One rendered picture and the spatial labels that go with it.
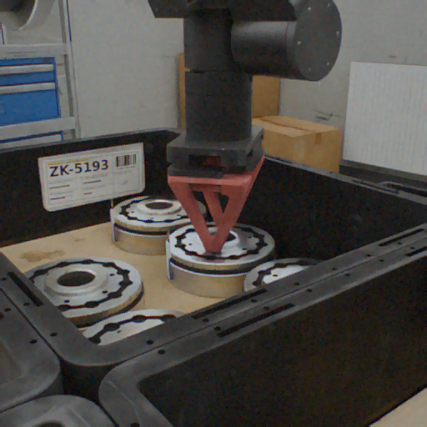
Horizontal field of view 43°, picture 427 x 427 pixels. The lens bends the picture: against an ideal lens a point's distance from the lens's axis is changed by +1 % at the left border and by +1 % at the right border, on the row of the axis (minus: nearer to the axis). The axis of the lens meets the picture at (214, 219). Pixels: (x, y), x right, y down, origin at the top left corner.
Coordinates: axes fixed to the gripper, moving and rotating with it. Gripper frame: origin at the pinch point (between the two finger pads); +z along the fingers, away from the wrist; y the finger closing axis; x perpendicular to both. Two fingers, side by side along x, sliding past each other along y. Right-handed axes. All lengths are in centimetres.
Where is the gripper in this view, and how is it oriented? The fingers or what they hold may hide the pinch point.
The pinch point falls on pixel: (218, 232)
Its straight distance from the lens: 50.3
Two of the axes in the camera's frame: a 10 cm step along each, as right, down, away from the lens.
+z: 0.1, 9.3, 3.6
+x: -9.7, -0.8, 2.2
